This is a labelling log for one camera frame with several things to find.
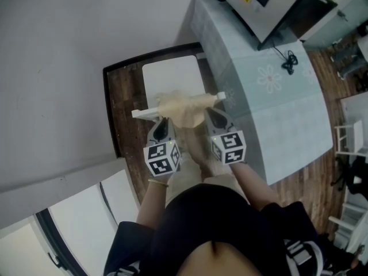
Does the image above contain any black bag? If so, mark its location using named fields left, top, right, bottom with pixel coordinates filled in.
left=330, top=154, right=368, bottom=196

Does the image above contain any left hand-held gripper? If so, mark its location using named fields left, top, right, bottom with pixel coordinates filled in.
left=143, top=117, right=182, bottom=178

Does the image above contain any white slatted chair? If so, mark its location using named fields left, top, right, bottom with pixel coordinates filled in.
left=334, top=119, right=368, bottom=157

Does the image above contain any black and white microwave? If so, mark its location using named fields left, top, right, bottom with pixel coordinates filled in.
left=217, top=0, right=339, bottom=52

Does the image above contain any white rack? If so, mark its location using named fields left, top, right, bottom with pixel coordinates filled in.
left=327, top=193, right=368, bottom=250

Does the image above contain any person's black shirt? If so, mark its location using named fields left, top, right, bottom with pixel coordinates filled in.
left=102, top=182, right=326, bottom=276

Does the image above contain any black power cable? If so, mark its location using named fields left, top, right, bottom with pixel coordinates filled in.
left=271, top=38, right=298, bottom=76

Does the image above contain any person's right forearm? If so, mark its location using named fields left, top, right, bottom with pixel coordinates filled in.
left=229, top=160, right=285, bottom=213

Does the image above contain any pale green cabinet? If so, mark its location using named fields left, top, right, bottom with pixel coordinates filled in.
left=300, top=0, right=368, bottom=52

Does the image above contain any thin gold bracelet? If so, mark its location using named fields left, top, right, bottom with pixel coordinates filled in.
left=147, top=178, right=170, bottom=187

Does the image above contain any black window frame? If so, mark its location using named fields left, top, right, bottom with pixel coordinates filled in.
left=33, top=179, right=121, bottom=276

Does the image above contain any table with light blue tablecloth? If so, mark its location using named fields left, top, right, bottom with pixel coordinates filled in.
left=174, top=0, right=335, bottom=187

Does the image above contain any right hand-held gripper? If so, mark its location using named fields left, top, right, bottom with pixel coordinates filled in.
left=204, top=108, right=248, bottom=166

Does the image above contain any person's left forearm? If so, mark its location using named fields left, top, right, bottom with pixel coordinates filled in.
left=134, top=173, right=171, bottom=230

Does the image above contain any beige clothing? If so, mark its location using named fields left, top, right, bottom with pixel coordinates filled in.
left=154, top=90, right=217, bottom=129

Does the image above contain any grey harness strap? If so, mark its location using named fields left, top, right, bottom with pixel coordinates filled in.
left=282, top=238, right=322, bottom=270

